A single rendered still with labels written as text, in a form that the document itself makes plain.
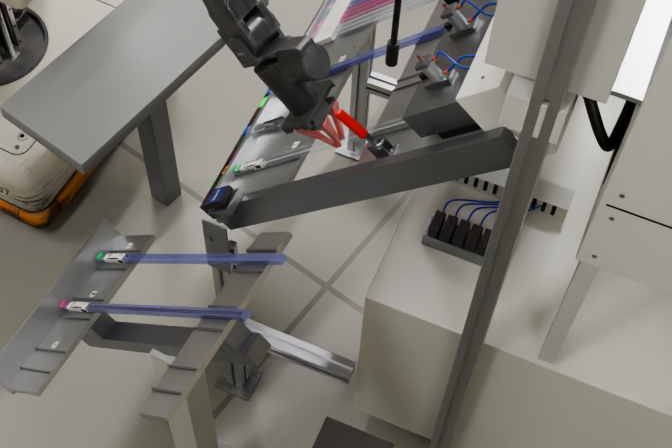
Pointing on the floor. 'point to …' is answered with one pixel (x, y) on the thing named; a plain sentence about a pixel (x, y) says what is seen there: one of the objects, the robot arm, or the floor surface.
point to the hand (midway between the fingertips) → (338, 140)
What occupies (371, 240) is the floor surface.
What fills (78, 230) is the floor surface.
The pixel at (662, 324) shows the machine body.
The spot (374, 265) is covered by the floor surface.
